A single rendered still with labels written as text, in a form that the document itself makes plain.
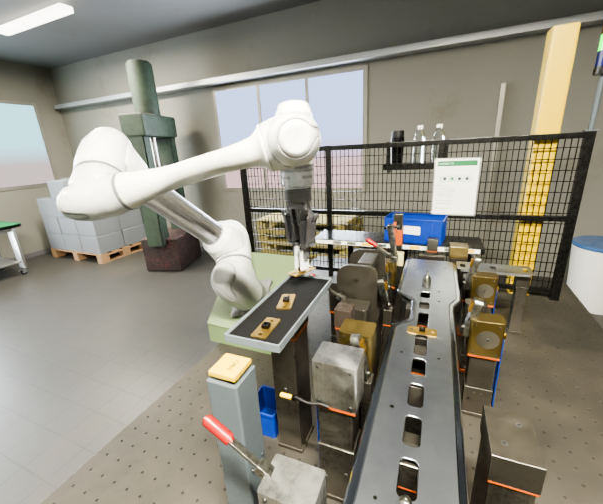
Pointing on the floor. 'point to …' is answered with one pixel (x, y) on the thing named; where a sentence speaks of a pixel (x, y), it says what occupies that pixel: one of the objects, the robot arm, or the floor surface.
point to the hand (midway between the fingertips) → (301, 257)
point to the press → (152, 120)
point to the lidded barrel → (602, 272)
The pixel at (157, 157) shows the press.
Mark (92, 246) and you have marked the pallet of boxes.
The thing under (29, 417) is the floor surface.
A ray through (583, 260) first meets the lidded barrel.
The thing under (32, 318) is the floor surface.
